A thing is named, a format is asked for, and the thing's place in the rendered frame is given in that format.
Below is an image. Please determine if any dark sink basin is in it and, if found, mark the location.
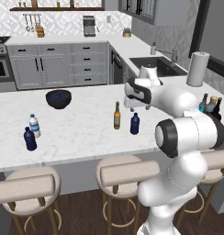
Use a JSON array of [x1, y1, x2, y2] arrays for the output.
[[129, 56, 188, 78]]

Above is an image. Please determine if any grey glass bottle tan cap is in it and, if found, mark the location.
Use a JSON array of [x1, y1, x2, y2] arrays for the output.
[[206, 95, 218, 114]]

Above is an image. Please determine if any steel oven with hob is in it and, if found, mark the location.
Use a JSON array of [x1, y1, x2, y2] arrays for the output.
[[0, 36, 17, 93]]

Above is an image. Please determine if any grey wall cupboard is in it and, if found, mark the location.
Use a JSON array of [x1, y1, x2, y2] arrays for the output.
[[118, 0, 158, 26]]

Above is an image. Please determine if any rail with hanging tools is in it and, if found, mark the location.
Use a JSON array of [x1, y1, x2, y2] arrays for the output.
[[22, 13, 43, 33]]

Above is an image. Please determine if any grey base cupboard run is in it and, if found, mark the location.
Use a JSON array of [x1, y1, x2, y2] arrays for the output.
[[6, 41, 109, 91]]

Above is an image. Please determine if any dark glass bottle teal base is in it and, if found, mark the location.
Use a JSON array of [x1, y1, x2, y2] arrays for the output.
[[198, 93, 209, 113]]

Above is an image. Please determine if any dark blue plastic bottle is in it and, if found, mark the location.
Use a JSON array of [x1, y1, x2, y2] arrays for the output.
[[129, 112, 140, 136], [23, 126, 38, 151]]

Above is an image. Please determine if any grey tap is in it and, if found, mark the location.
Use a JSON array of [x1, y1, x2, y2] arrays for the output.
[[155, 47, 179, 67]]

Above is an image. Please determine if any grey coffee machine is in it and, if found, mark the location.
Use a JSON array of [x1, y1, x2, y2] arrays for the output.
[[82, 15, 99, 38]]

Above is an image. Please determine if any dark wooden wall shelf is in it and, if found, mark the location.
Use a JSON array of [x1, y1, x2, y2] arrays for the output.
[[9, 6, 106, 12]]

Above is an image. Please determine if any black dishwasher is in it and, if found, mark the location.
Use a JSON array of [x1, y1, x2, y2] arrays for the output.
[[108, 44, 125, 85]]

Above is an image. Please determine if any dark blue bowl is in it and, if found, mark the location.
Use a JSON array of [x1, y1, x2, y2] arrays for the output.
[[45, 89, 73, 110]]

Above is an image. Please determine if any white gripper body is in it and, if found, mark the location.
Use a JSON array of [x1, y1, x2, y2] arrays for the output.
[[124, 95, 152, 109]]

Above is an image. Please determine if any grey soap dispenser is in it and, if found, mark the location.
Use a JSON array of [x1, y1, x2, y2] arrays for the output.
[[150, 41, 158, 56]]

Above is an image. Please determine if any yellow jar with plant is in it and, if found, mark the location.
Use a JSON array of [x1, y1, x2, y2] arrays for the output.
[[122, 27, 132, 39]]

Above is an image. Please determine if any beige wooden bar stool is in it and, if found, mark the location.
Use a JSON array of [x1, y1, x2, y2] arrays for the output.
[[95, 154, 162, 235], [0, 165, 63, 235], [174, 148, 224, 229]]

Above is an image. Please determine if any amber glass bottle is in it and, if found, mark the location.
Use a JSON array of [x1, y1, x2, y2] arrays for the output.
[[113, 101, 121, 130]]

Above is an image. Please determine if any white plastic bottle blue cap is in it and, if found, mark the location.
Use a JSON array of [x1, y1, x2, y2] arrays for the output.
[[28, 113, 42, 139]]

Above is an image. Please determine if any white paper towel roll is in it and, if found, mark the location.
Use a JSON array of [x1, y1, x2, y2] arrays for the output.
[[185, 50, 211, 88]]

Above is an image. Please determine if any wooden knife block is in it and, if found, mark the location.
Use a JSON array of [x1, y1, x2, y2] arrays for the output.
[[35, 26, 46, 39]]

